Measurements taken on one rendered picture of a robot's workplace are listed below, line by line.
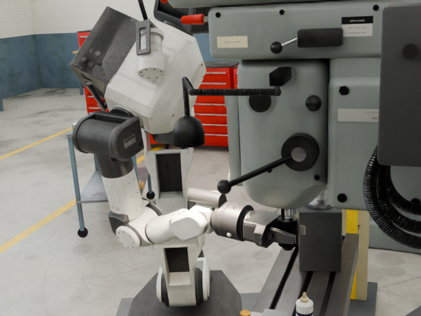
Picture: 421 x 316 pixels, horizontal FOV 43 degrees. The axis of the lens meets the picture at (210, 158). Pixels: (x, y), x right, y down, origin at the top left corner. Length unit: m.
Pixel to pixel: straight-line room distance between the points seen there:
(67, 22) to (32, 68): 1.30
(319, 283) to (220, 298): 0.77
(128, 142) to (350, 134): 0.60
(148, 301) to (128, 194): 0.91
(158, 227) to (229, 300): 0.87
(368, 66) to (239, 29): 0.24
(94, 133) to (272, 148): 0.51
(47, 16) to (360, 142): 11.67
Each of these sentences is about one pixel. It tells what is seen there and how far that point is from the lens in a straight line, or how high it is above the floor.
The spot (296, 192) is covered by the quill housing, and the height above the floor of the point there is 1.36.
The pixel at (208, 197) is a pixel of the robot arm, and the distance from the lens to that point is 1.28.
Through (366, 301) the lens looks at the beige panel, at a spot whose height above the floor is 0.03.
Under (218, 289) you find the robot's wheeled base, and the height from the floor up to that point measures 0.57.
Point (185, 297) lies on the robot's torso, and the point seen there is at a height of 0.68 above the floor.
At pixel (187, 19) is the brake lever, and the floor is 1.70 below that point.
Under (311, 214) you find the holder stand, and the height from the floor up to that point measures 1.15.
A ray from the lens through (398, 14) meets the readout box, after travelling 0.72.
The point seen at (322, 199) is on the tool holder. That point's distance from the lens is 1.56.
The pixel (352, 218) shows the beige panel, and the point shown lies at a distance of 3.06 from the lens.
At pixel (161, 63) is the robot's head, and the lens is 1.30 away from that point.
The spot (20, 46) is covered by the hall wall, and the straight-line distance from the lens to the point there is 12.28.
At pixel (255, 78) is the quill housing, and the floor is 1.59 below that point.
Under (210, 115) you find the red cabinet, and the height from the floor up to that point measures 0.45.
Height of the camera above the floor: 1.75
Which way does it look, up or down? 17 degrees down
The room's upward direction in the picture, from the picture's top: 3 degrees counter-clockwise
